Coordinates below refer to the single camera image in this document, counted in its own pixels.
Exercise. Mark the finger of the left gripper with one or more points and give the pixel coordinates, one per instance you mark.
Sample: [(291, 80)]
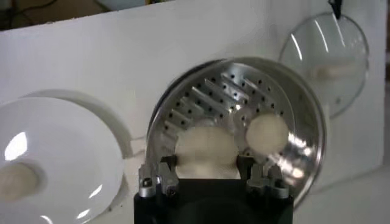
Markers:
[(335, 6)]

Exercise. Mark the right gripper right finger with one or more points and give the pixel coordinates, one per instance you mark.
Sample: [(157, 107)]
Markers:
[(265, 181)]

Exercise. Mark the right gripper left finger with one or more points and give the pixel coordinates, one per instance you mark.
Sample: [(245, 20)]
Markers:
[(160, 181)]

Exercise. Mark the white steamed baozi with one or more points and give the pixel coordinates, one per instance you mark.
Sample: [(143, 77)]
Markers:
[(15, 181), (207, 149), (267, 134)]

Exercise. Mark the round glass pot lid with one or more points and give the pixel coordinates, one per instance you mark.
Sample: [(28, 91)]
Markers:
[(335, 70)]

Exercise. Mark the stainless steel steamer basket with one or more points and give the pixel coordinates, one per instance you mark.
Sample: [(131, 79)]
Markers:
[(213, 97)]

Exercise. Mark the large white plate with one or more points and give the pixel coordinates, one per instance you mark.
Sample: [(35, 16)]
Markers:
[(67, 146)]

